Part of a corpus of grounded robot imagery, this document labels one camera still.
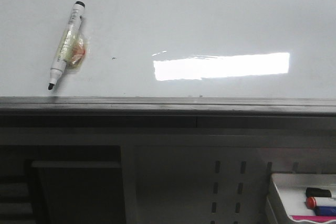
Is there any white black-tipped whiteboard marker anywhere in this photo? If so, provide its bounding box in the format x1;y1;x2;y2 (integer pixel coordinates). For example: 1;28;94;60
48;1;85;90

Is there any white whiteboard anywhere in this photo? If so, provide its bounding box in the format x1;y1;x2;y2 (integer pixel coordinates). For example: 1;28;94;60
1;0;335;99

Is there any grey slotted pegboard panel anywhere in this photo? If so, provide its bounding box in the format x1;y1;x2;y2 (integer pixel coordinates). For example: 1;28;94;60
122;145;335;223

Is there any white plastic marker tray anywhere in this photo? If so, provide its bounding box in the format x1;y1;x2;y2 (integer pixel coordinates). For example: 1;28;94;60
265;173;335;223

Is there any dark shelf unit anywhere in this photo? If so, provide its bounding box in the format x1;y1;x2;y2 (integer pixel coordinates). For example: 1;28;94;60
1;145;126;223

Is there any black marker in tray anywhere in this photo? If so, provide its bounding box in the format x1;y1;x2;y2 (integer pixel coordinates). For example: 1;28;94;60
306;187;332;198

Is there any red-capped marker in tray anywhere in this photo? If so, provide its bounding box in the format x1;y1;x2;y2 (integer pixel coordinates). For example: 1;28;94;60
306;196;336;209

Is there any blue-capped marker in tray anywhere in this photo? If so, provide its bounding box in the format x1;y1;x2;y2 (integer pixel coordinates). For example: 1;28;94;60
314;206;336;217

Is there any pink object in tray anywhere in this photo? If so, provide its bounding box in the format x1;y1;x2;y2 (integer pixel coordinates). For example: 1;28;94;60
291;215;335;223

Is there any grey whiteboard frame ledge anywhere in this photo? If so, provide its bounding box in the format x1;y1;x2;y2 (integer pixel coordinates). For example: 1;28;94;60
1;97;335;130

